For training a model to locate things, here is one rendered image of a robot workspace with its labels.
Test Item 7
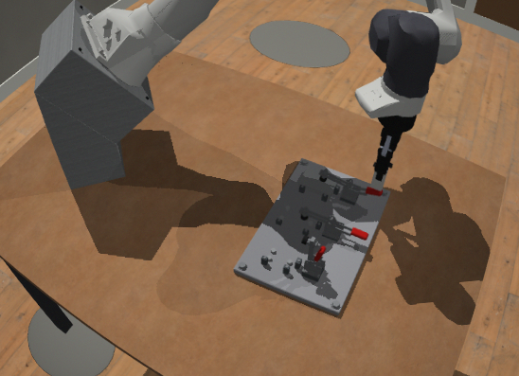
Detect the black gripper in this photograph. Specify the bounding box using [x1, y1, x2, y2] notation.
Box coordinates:
[370, 115, 417, 191]

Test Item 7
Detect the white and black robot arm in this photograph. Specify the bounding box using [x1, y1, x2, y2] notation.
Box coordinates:
[81, 0, 462, 118]

